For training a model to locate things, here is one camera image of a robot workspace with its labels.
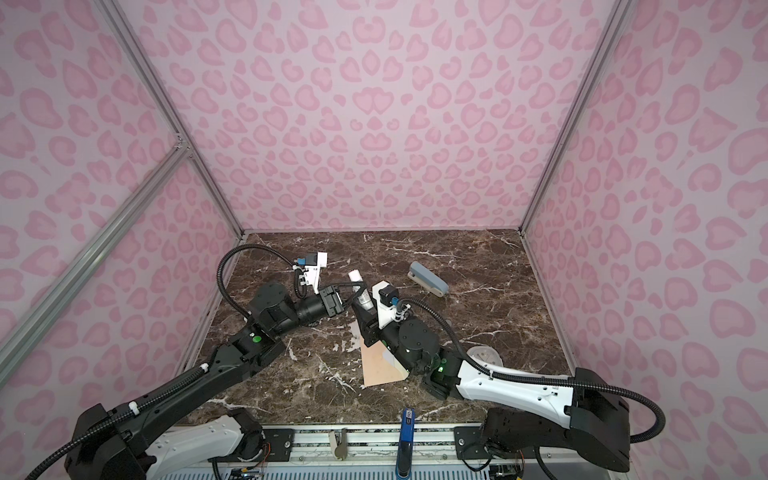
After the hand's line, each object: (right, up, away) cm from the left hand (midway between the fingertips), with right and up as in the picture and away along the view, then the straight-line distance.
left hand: (366, 284), depth 64 cm
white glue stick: (-1, -3, +1) cm, 3 cm away
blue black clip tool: (+8, -43, +7) cm, 45 cm away
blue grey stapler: (+17, -2, +37) cm, 41 cm away
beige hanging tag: (-7, -40, +7) cm, 41 cm away
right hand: (-2, -3, +3) cm, 5 cm away
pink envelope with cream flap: (+2, -25, +22) cm, 34 cm away
